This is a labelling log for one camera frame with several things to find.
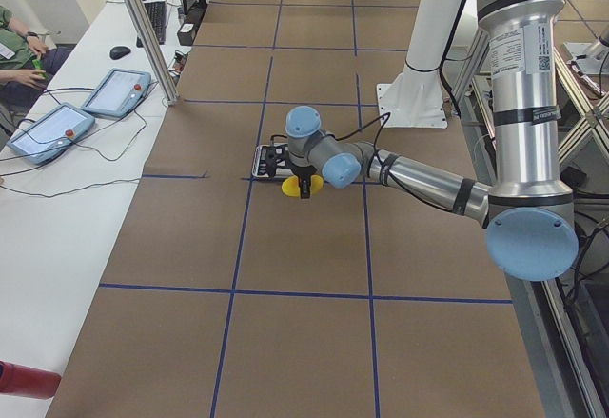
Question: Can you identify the silver digital kitchen scale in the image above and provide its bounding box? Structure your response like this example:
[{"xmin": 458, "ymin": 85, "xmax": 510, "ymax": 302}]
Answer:
[{"xmin": 251, "ymin": 143, "xmax": 292, "ymax": 179}]

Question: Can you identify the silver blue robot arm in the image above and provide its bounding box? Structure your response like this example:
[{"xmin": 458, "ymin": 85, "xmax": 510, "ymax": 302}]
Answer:
[{"xmin": 282, "ymin": 0, "xmax": 579, "ymax": 282}]

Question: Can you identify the black pendant cable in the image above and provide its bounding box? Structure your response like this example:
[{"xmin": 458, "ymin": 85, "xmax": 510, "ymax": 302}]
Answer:
[{"xmin": 0, "ymin": 85, "xmax": 158, "ymax": 198}]

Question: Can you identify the black keyboard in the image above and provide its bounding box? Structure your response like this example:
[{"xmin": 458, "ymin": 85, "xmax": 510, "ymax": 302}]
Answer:
[{"xmin": 144, "ymin": 1, "xmax": 167, "ymax": 45}]

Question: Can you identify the white side table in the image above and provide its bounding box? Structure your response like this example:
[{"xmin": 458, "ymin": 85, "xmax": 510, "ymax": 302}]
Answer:
[{"xmin": 0, "ymin": 0, "xmax": 191, "ymax": 418}]

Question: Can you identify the seated person green shirt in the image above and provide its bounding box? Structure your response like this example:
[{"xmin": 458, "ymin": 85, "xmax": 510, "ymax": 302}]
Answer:
[{"xmin": 1, "ymin": 6, "xmax": 72, "ymax": 111}]

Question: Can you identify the red cylinder object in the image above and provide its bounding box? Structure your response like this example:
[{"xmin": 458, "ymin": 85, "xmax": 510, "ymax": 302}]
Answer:
[{"xmin": 0, "ymin": 361, "xmax": 62, "ymax": 399}]

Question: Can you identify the near blue teach pendant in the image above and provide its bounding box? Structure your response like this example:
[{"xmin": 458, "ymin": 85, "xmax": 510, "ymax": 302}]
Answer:
[{"xmin": 8, "ymin": 103, "xmax": 95, "ymax": 165}]

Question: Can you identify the aluminium frame rail right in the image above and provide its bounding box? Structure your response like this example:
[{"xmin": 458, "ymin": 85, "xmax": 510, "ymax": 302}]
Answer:
[{"xmin": 460, "ymin": 74, "xmax": 607, "ymax": 417}]

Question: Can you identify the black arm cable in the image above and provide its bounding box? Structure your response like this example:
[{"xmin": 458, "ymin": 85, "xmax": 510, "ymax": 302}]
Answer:
[{"xmin": 332, "ymin": 111, "xmax": 458, "ymax": 209}]

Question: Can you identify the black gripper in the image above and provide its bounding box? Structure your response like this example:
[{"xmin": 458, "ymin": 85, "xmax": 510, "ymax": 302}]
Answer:
[{"xmin": 289, "ymin": 163, "xmax": 315, "ymax": 199}]

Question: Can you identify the far blue teach pendant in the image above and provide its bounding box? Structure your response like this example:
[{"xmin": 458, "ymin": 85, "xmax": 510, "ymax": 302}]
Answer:
[{"xmin": 81, "ymin": 68, "xmax": 151, "ymax": 118}]

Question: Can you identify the aluminium frame post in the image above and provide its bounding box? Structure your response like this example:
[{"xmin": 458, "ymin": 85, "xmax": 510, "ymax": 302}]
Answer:
[{"xmin": 124, "ymin": 0, "xmax": 178, "ymax": 106}]

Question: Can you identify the black computer mouse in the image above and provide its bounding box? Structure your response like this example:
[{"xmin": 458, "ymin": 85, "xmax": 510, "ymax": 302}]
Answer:
[{"xmin": 108, "ymin": 46, "xmax": 131, "ymax": 60}]

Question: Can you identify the black box on table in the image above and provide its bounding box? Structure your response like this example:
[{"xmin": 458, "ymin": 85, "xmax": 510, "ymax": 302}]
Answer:
[{"xmin": 177, "ymin": 23, "xmax": 196, "ymax": 47}]

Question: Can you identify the yellow mango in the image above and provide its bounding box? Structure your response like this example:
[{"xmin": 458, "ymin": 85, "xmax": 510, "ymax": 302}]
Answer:
[{"xmin": 282, "ymin": 174, "xmax": 324, "ymax": 198}]

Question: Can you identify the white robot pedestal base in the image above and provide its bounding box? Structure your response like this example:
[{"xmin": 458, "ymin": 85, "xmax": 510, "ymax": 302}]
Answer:
[{"xmin": 377, "ymin": 0, "xmax": 462, "ymax": 129}]

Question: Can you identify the blue teach pendant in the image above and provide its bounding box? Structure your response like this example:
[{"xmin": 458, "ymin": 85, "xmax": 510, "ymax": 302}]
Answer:
[
  {"xmin": 81, "ymin": 68, "xmax": 151, "ymax": 118},
  {"xmin": 8, "ymin": 103, "xmax": 95, "ymax": 165}
]

